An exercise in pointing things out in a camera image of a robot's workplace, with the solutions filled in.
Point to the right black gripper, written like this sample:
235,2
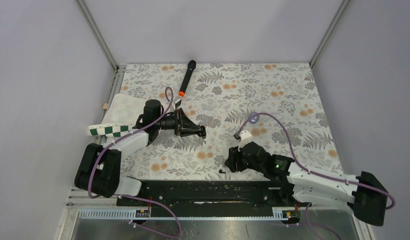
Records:
234,156

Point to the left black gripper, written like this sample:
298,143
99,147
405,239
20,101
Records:
184,126

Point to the purple earbud charging case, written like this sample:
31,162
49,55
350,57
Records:
253,118

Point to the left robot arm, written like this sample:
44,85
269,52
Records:
99,169

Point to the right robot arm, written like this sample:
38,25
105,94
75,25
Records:
360,195

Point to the black microphone orange tip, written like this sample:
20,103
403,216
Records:
191,66

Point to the green white checkered mat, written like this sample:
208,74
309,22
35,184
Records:
120,118

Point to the floral tablecloth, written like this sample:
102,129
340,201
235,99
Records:
221,97

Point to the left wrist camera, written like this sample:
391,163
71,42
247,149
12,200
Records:
177,103

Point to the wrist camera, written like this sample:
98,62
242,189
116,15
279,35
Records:
177,103
244,138

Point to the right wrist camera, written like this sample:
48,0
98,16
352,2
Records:
244,138

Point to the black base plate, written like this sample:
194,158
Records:
203,198

